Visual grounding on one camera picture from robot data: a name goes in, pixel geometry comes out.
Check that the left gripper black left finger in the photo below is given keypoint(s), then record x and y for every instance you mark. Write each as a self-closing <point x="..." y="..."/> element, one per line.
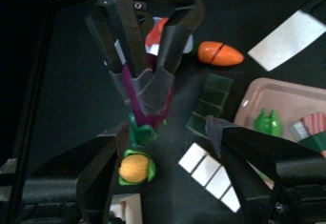
<point x="80" y="167"/>

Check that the dark green segmented toy strip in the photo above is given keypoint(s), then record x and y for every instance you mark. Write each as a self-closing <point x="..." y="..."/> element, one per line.
<point x="209" y="104"/>

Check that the yellow toy corn, green husk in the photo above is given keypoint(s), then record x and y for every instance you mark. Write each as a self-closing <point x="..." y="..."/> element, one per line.
<point x="134" y="168"/>

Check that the black frame post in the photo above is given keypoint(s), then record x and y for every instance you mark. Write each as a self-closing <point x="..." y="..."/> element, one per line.
<point x="29" y="107"/>

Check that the red and white toy food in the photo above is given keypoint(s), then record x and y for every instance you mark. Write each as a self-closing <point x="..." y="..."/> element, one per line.
<point x="156" y="35"/>

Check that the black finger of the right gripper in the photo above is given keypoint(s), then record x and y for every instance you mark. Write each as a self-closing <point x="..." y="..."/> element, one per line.
<point x="169" y="59"/>
<point x="124" y="50"/>

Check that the pink striped toy food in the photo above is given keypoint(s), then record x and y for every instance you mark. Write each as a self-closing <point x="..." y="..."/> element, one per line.
<point x="314" y="131"/>

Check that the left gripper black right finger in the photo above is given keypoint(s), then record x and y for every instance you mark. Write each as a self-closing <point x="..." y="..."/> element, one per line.
<point x="257" y="161"/>

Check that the orange toy carrot piece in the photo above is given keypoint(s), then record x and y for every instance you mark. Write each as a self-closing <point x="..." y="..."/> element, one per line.
<point x="217" y="53"/>

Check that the toy cleaver with white blade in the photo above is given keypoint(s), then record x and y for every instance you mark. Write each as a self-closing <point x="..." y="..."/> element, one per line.
<point x="288" y="40"/>

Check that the white segmented toy strip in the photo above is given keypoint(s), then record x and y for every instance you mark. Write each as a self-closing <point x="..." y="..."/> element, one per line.
<point x="209" y="173"/>

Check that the green toy pepper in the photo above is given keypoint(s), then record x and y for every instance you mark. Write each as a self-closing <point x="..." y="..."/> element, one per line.
<point x="267" y="123"/>

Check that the white box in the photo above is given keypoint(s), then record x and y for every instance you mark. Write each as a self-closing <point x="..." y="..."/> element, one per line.
<point x="124" y="207"/>

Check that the pink plastic tray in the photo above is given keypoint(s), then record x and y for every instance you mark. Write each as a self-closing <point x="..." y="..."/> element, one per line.
<point x="275" y="97"/>

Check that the purple toy eggplant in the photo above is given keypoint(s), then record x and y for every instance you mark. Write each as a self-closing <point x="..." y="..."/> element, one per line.
<point x="141" y="116"/>

